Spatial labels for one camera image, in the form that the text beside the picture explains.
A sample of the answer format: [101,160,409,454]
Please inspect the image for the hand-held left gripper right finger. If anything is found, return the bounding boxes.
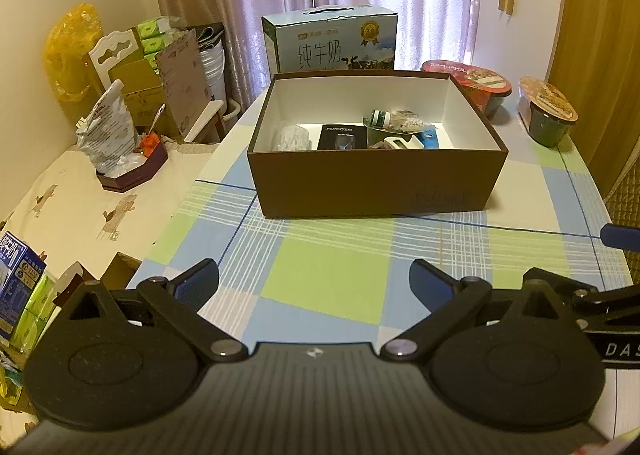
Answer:
[381,259,565,364]

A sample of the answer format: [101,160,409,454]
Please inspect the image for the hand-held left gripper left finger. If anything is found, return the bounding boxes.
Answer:
[67,258,249,364]

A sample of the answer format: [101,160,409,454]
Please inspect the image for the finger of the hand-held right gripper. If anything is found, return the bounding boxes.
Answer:
[522,267,601,308]
[600,223,640,251]

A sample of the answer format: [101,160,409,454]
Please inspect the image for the brown storage box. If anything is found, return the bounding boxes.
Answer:
[246,70,510,220]

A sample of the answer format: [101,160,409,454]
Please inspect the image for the cotton swab pack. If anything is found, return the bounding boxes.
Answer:
[390,110,432,133]

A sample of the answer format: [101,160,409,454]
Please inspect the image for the green blister card with bottle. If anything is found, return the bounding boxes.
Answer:
[362,109,396,148]

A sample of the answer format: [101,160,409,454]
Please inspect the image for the black shaver box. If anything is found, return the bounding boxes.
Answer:
[316,124,368,150]

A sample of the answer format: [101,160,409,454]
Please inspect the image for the blue floss pick box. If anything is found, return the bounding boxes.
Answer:
[272,122,312,152]

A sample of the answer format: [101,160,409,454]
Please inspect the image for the checkered cloth desktop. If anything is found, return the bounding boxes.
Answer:
[125,70,633,436]

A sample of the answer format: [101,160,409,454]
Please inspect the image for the quilted chair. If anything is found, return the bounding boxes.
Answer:
[602,162,640,286]

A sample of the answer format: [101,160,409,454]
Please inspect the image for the brown open cardboard box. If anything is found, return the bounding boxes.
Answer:
[52,252,143,308]

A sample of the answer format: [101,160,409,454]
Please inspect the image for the cream printed cloth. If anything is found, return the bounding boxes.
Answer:
[0,140,221,416]

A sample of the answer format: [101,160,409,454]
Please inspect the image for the white wooden board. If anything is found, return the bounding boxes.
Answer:
[182,100,224,143]

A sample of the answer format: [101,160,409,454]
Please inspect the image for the green tissue pack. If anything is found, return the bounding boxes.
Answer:
[10,275,58,351]

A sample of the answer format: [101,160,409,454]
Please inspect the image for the blue carton box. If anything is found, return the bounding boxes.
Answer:
[0,232,47,341]

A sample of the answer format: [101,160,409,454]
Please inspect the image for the wooden door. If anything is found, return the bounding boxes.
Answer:
[547,0,640,196]

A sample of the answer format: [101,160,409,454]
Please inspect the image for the red lid noodle bowl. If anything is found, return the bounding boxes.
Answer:
[421,60,513,118]

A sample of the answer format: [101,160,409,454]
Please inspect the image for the white bucket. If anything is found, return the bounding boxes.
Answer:
[197,42,226,103]

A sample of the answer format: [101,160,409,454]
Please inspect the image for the green tissue packs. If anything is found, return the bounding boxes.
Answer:
[137,17,176,70]

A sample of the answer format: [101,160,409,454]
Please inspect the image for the white chair back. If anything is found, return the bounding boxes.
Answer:
[89,29,141,86]

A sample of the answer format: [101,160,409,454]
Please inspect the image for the dark paper bag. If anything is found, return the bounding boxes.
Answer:
[187,24,224,43]

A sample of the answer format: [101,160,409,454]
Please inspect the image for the milk carton case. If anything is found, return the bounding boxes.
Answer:
[261,6,399,73]

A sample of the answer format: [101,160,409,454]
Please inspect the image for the yellow plastic bag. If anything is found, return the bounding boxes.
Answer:
[42,4,103,103]

